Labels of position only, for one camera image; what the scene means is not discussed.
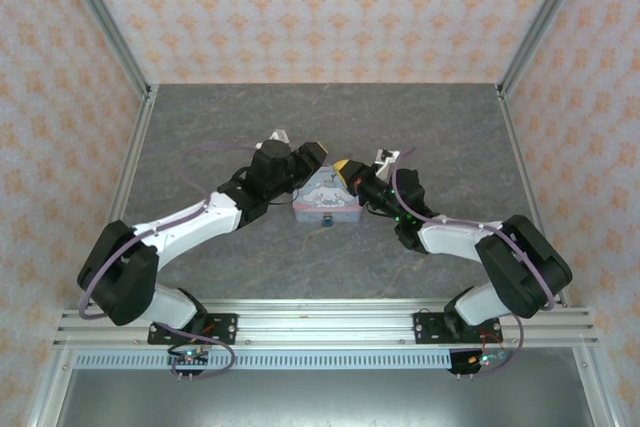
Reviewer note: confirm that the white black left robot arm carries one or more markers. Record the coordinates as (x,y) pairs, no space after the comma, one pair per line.
(190,219)

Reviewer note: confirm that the pastel cartoon print tin box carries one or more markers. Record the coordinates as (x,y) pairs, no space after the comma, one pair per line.
(325,197)

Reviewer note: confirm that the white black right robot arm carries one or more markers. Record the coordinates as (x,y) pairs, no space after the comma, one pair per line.
(460,237)

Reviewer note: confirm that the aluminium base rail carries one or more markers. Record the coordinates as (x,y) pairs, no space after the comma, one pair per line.
(325,322)

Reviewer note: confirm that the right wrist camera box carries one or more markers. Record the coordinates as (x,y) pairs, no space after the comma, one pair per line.
(386,159)

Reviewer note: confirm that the small padlock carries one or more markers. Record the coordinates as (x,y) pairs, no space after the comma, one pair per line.
(327,221)

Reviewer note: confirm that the aluminium frame post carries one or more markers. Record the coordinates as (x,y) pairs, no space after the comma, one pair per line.
(547,17)
(102,17)

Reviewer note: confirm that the small circuit board with lights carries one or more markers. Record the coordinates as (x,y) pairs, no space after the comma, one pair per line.
(189,354)
(487,359)

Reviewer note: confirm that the grey metal lower panel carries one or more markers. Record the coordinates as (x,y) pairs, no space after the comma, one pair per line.
(325,399)

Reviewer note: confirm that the aluminium side rail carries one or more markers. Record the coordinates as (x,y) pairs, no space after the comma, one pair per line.
(525,172)
(135,157)

